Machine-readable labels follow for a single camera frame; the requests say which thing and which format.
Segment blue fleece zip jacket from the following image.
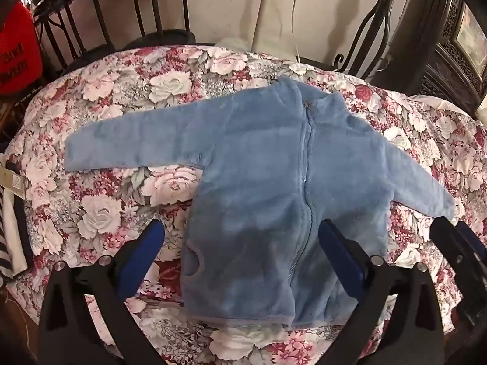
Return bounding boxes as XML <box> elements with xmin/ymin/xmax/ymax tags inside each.
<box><xmin>65</xmin><ymin>78</ymin><xmax>455</xmax><ymax>328</ymax></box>

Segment striped folded clothes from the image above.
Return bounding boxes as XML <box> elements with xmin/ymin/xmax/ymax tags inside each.
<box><xmin>0</xmin><ymin>153</ymin><xmax>34</xmax><ymax>288</ymax></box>

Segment floral pink bed cover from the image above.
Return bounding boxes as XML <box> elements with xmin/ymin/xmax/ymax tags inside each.
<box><xmin>5</xmin><ymin>46</ymin><xmax>486</xmax><ymax>364</ymax></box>

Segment dark carved wooden cabinet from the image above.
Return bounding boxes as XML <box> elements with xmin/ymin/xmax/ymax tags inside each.
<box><xmin>371</xmin><ymin>0</ymin><xmax>486</xmax><ymax>118</ymax></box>

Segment red bag with print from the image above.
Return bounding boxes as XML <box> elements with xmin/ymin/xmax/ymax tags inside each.
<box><xmin>0</xmin><ymin>0</ymin><xmax>43</xmax><ymax>96</ymax></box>

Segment white hanging cable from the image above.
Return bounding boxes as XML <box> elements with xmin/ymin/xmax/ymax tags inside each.
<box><xmin>289</xmin><ymin>0</ymin><xmax>302</xmax><ymax>64</ymax></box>

